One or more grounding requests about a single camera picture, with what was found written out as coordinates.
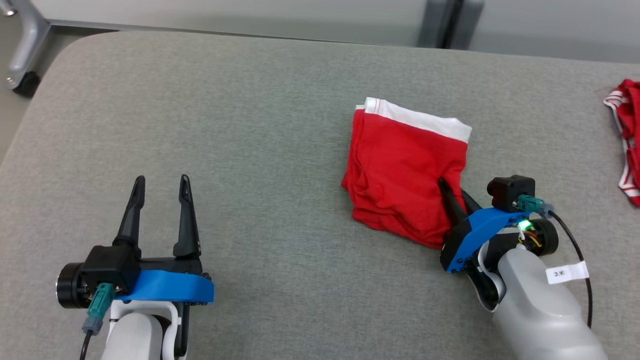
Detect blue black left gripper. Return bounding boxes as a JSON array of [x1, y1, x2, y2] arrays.
[[55, 174, 215, 359]]

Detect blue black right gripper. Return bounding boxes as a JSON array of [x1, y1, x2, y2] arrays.
[[437, 178, 560, 274]]

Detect red white sports shorts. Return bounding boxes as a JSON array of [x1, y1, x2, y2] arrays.
[[341, 96, 473, 250]]

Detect red white basketball jersey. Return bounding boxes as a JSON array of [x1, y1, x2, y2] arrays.
[[603, 78, 640, 208]]

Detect grey castor leg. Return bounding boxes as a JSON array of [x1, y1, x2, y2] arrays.
[[0, 0, 52, 99]]

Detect white label on right cable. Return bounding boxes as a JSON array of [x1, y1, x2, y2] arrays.
[[545, 260, 590, 285]]

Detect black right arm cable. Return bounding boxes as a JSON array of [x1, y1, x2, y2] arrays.
[[546, 209, 594, 329]]

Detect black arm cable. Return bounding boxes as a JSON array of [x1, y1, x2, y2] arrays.
[[546, 209, 594, 329], [78, 329, 94, 360]]

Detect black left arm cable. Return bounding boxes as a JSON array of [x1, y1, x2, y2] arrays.
[[78, 329, 94, 360]]

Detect grey partition post with feet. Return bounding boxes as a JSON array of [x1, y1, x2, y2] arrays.
[[417, 0, 485, 50]]

